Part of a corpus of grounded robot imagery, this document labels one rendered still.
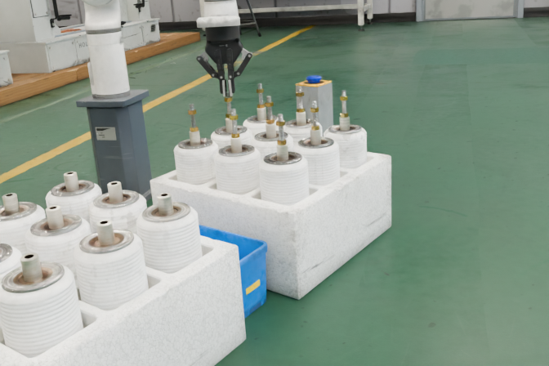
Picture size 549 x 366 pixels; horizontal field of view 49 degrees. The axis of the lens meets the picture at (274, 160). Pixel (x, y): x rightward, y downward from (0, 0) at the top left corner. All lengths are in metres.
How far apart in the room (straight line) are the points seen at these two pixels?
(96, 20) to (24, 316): 1.01
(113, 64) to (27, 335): 0.97
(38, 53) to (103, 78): 2.30
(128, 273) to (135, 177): 0.85
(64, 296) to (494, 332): 0.69
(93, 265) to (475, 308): 0.68
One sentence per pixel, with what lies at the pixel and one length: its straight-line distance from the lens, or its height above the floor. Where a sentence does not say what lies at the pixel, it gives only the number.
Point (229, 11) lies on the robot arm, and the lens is 1.33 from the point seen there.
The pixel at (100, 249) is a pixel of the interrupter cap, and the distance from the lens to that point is 0.87.
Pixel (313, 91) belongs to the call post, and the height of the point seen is 0.30.
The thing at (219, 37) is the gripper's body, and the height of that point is 0.47.
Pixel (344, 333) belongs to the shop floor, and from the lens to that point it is 1.08.
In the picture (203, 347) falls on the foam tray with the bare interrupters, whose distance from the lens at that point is 0.99.
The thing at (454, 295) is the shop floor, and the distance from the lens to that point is 1.21.
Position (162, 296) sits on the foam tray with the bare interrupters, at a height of 0.17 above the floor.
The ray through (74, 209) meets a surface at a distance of 1.10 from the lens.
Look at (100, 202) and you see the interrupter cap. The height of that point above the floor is 0.25.
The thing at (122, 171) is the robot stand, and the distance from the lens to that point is 1.69.
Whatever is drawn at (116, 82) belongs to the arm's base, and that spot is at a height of 0.34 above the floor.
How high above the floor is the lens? 0.61
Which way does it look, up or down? 18 degrees down
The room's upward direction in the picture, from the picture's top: 4 degrees counter-clockwise
